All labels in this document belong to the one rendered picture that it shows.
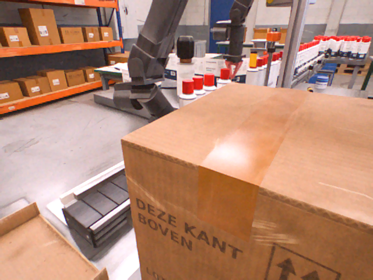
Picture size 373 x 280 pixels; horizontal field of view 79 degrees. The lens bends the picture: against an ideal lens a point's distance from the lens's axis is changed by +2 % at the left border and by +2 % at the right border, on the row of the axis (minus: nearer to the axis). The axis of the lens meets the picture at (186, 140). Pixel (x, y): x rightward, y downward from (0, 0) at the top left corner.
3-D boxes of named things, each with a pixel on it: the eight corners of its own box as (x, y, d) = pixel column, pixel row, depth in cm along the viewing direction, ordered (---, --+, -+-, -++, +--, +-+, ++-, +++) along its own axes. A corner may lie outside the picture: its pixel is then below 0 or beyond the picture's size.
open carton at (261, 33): (250, 43, 584) (252, 27, 567) (254, 42, 617) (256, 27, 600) (267, 44, 565) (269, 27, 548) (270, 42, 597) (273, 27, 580)
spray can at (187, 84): (186, 139, 75) (186, 77, 65) (199, 143, 72) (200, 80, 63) (176, 145, 71) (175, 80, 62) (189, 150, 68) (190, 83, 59)
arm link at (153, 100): (150, 100, 48) (158, 79, 50) (125, 100, 51) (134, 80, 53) (164, 117, 53) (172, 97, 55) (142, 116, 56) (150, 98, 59)
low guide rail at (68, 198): (254, 91, 123) (255, 87, 122) (257, 91, 122) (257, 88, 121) (60, 203, 46) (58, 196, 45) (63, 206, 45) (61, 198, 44)
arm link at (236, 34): (243, 24, 86) (247, 24, 91) (226, 24, 89) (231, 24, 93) (240, 44, 89) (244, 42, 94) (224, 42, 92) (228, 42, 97)
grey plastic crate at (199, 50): (181, 55, 344) (181, 39, 334) (206, 56, 329) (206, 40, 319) (162, 60, 295) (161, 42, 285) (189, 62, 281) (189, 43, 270)
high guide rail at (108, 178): (270, 83, 116) (270, 80, 116) (273, 84, 116) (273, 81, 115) (74, 198, 40) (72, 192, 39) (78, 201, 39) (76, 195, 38)
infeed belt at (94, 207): (283, 81, 166) (284, 76, 164) (295, 83, 162) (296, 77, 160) (67, 223, 49) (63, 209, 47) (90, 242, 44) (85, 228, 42)
